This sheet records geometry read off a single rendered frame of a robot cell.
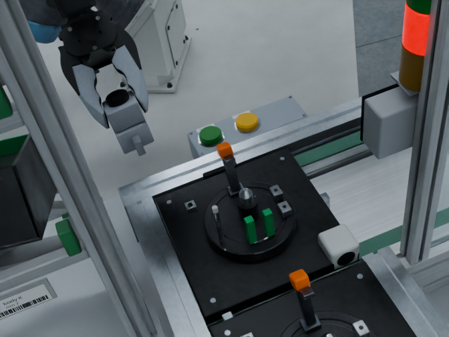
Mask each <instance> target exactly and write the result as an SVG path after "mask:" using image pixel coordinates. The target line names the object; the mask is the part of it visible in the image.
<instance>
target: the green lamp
mask: <svg viewBox="0 0 449 337"><path fill-rule="evenodd" d="M431 3H432V0H406V4H407V6H408V7H409V8H410V9H412V10H413V11H415V12H417V13H421V14H424V15H429V14H430V9H431Z"/></svg>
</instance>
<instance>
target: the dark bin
mask: <svg viewBox="0 0 449 337"><path fill-rule="evenodd" d="M56 193H57V189H56V187H55V184H54V182H53V180H52V178H51V176H50V174H49V172H48V170H47V168H46V166H45V164H44V162H43V160H42V158H41V156H40V154H39V152H38V150H37V147H36V145H35V143H34V141H33V139H32V137H31V135H30V133H29V134H24V135H21V136H16V137H13V138H7V139H4V140H0V250H2V249H7V248H10V247H15V246H19V245H24V244H27V243H32V242H35V241H41V240H42V239H43V234H44V232H45V228H46V225H47V221H48V219H49V215H50V212H51V208H52V205H53V202H54V199H55V195H56Z"/></svg>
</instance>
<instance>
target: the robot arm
mask: <svg viewBox="0 0 449 337"><path fill-rule="evenodd" d="M144 1H145V0H19V2H20V5H21V8H22V10H23V12H24V14H25V17H26V19H27V22H28V24H29V26H30V29H31V31H32V34H33V36H34V38H35V41H36V42H38V43H51V42H54V41H55V40H56V39H57V37H59V40H60V41H62V42H63V46H59V47H58V49H59V52H60V64H61V69H62V72H63V74H64V76H65V78H66V79H67V81H68V82H69V84H70V85H71V86H72V88H73V89H74V90H75V92H76V94H77V95H78V96H79V98H80V100H81V101H82V102H83V103H84V105H85V107H86V108H87V109H88V111H89V112H90V114H91V115H92V116H93V117H94V119H95V120H96V121H97V122H99V123H100V124H101V125H102V126H103V127H104V128H106V129H109V128H110V126H109V123H108V118H107V116H106V113H105V111H104V109H103V108H102V106H101V103H102V100H101V98H100V95H99V94H98V93H97V91H96V84H97V77H96V74H98V73H99V72H100V71H99V69H100V68H103V67H105V66H108V65H110V64H113V66H114V67H115V69H116V70H117V72H118V73H120V74H122V75H124V77H125V78H126V80H127V83H128V87H129V88H130V89H131V90H133V91H134V93H135V96H136V99H137V101H138V103H139V105H140V107H141V108H142V109H143V111H144V112H145V113H146V112H147V111H148V92H147V88H146V83H145V80H144V74H143V71H142V66H141V63H140V58H139V55H138V50H137V47H136V44H135V42H134V40H133V39H132V37H131V36H130V34H129V33H128V32H127V31H125V30H124V29H125V28H126V27H127V26H128V24H129V23H130V22H131V20H132V19H133V18H134V16H135V14H137V12H138V10H139V9H140V8H141V6H142V4H143V2H144ZM92 7H95V8H96V9H97V10H98V11H93V10H92V9H91V8H92ZM115 48H116V50H115Z"/></svg>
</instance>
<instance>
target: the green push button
mask: <svg viewBox="0 0 449 337"><path fill-rule="evenodd" d="M199 137H200V141H201V142H202V143H203V144H205V145H214V144H216V143H218V142H220V140H221V139H222V132H221V129H220V128H218V127H216V126H207V127H205V128H203V129H202V130H201V131H200V133H199Z"/></svg>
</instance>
